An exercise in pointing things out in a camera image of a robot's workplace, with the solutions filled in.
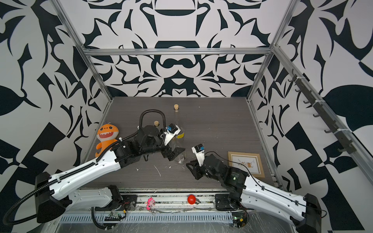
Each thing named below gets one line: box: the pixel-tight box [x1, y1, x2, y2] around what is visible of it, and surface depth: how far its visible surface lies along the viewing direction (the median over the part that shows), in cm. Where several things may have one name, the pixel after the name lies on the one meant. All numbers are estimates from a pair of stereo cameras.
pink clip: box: [146, 197, 156, 211], surface depth 76 cm
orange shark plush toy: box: [95, 123, 119, 159], surface depth 92 cm
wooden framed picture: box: [227, 150, 266, 178], surface depth 90 cm
